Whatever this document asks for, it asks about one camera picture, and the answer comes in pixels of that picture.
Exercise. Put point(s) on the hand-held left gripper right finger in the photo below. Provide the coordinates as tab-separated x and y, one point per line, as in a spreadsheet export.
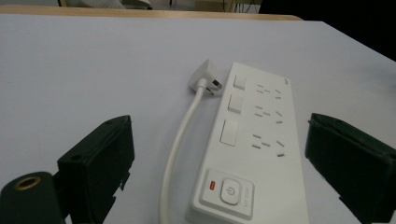
351	161

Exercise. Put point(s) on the white power strip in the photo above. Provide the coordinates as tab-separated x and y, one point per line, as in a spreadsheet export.
258	149

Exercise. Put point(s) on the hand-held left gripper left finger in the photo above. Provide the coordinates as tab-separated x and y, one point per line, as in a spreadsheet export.
93	158

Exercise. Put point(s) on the white power plug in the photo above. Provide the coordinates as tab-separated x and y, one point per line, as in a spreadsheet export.
205	77

